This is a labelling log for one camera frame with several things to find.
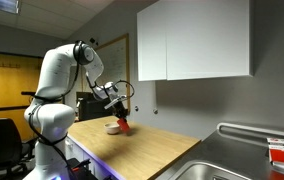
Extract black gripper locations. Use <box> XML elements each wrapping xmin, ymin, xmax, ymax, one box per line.
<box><xmin>112</xmin><ymin>100</ymin><xmax>128</xmax><ymax>123</ymax></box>

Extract white bowl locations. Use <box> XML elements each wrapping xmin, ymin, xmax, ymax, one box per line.
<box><xmin>103</xmin><ymin>122</ymin><xmax>121</xmax><ymax>135</ymax></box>

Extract black controller with orange button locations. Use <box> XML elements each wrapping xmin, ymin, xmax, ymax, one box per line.
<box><xmin>66</xmin><ymin>157</ymin><xmax>93</xmax><ymax>180</ymax></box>

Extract black box appliance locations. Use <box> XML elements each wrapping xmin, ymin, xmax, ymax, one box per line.
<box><xmin>75</xmin><ymin>91</ymin><xmax>116</xmax><ymax>122</ymax></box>

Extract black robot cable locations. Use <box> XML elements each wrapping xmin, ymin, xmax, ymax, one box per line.
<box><xmin>27</xmin><ymin>40</ymin><xmax>83</xmax><ymax>180</ymax></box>

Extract wood framed whiteboard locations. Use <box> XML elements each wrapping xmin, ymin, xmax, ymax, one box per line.
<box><xmin>93</xmin><ymin>33</ymin><xmax>131</xmax><ymax>113</ymax></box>

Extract orange cup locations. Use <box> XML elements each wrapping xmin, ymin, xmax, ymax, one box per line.
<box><xmin>116</xmin><ymin>118</ymin><xmax>132</xmax><ymax>135</ymax></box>

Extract yellow door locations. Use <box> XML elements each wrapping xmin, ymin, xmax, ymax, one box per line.
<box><xmin>0</xmin><ymin>51</ymin><xmax>65</xmax><ymax>141</ymax></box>

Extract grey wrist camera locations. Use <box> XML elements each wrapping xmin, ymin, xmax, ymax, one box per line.
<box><xmin>103</xmin><ymin>94</ymin><xmax>128</xmax><ymax>110</ymax></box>

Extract white wall cabinet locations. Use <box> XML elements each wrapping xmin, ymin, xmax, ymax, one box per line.
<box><xmin>136</xmin><ymin>0</ymin><xmax>251</xmax><ymax>82</ymax></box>

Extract ceiling light panel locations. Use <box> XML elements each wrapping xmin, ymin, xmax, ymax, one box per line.
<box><xmin>0</xmin><ymin>0</ymin><xmax>20</xmax><ymax>15</ymax></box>

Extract black office chair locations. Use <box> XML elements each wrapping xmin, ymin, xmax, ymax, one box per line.
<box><xmin>0</xmin><ymin>117</ymin><xmax>35</xmax><ymax>174</ymax></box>

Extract stainless steel sink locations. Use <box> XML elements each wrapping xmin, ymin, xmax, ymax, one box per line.
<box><xmin>167</xmin><ymin>160</ymin><xmax>254</xmax><ymax>180</ymax></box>

